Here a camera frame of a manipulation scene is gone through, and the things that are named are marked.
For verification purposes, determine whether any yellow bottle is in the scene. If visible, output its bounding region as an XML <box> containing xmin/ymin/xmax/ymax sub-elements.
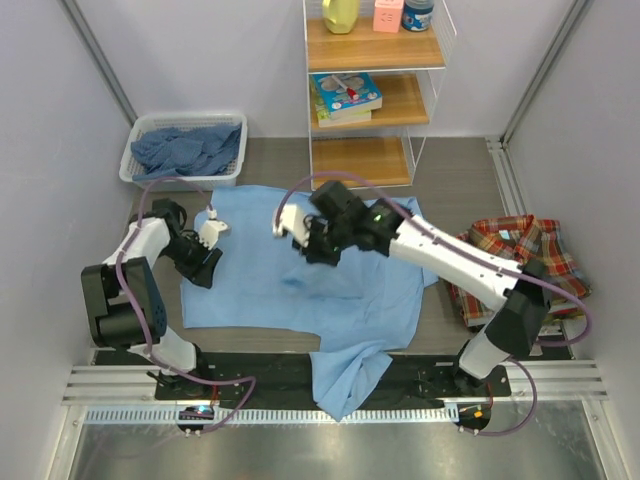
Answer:
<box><xmin>321</xmin><ymin>0</ymin><xmax>360</xmax><ymax>35</ymax></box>

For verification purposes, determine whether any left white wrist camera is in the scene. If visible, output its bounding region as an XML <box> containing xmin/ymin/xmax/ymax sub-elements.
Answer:
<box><xmin>197</xmin><ymin>207</ymin><xmax>231</xmax><ymax>250</ymax></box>

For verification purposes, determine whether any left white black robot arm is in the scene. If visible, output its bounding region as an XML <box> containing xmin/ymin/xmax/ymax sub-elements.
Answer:
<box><xmin>81</xmin><ymin>198</ymin><xmax>231</xmax><ymax>399</ymax></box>

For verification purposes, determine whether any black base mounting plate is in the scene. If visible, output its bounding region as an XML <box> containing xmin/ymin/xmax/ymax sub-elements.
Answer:
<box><xmin>94</xmin><ymin>349</ymin><xmax>512</xmax><ymax>411</ymax></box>

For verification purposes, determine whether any purple cable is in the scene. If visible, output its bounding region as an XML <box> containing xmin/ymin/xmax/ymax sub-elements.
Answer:
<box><xmin>277</xmin><ymin>171</ymin><xmax>594</xmax><ymax>438</ymax></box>
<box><xmin>115</xmin><ymin>176</ymin><xmax>257</xmax><ymax>434</ymax></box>

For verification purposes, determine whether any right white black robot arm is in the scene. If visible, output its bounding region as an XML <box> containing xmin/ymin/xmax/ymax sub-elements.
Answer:
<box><xmin>273</xmin><ymin>181</ymin><xmax>551</xmax><ymax>396</ymax></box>

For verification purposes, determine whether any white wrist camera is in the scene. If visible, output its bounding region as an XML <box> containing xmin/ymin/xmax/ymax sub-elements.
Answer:
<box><xmin>197</xmin><ymin>207</ymin><xmax>231</xmax><ymax>250</ymax></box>
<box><xmin>272</xmin><ymin>203</ymin><xmax>309</xmax><ymax>244</ymax></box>

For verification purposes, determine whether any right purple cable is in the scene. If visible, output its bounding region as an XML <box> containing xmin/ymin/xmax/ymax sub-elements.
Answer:
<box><xmin>277</xmin><ymin>171</ymin><xmax>594</xmax><ymax>438</ymax></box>

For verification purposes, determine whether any red plaid folded shirt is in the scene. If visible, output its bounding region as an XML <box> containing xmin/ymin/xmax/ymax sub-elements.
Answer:
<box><xmin>447</xmin><ymin>215</ymin><xmax>591</xmax><ymax>330</ymax></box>

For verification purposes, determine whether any white slotted cable duct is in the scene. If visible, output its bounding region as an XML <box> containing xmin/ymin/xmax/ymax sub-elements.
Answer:
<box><xmin>84</xmin><ymin>404</ymin><xmax>459</xmax><ymax>426</ymax></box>

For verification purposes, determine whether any dark blue checked shirt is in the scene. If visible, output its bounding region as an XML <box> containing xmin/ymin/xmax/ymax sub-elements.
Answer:
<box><xmin>130</xmin><ymin>124</ymin><xmax>242</xmax><ymax>181</ymax></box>

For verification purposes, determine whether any blue tin can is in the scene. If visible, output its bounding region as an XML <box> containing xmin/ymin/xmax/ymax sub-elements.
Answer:
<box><xmin>401</xmin><ymin>0</ymin><xmax>435</xmax><ymax>32</ymax></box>

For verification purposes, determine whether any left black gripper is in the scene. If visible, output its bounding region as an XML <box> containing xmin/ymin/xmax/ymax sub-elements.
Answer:
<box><xmin>161</xmin><ymin>233</ymin><xmax>222</xmax><ymax>288</ymax></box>

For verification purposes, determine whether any white plastic basket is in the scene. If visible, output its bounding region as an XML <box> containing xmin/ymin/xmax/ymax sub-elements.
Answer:
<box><xmin>119</xmin><ymin>112</ymin><xmax>248</xmax><ymax>191</ymax></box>

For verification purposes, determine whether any pink box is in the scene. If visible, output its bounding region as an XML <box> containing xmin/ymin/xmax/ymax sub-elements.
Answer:
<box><xmin>373</xmin><ymin>0</ymin><xmax>404</xmax><ymax>33</ymax></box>

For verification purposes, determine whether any light blue long sleeve shirt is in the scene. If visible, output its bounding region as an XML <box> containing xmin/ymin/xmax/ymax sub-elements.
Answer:
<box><xmin>181</xmin><ymin>185</ymin><xmax>438</xmax><ymax>421</ymax></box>

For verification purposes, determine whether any red white marker pen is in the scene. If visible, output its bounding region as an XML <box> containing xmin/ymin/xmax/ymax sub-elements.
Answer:
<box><xmin>332</xmin><ymin>75</ymin><xmax>359</xmax><ymax>100</ymax></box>

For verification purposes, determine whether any green book underneath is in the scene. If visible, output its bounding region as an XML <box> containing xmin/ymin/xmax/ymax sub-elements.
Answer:
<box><xmin>312</xmin><ymin>91</ymin><xmax>372</xmax><ymax>128</ymax></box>

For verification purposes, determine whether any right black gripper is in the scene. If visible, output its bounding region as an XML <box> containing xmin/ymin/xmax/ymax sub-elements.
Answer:
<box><xmin>293</xmin><ymin>216</ymin><xmax>353</xmax><ymax>268</ymax></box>

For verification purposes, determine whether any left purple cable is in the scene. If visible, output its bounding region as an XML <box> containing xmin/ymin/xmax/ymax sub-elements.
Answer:
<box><xmin>115</xmin><ymin>176</ymin><xmax>257</xmax><ymax>434</ymax></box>

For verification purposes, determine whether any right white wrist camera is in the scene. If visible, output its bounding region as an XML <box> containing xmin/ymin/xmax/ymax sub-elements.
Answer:
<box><xmin>272</xmin><ymin>203</ymin><xmax>309</xmax><ymax>244</ymax></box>

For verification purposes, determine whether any white wire wooden shelf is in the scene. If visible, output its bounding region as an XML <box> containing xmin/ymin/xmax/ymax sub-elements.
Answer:
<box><xmin>302</xmin><ymin>1</ymin><xmax>457</xmax><ymax>187</ymax></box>

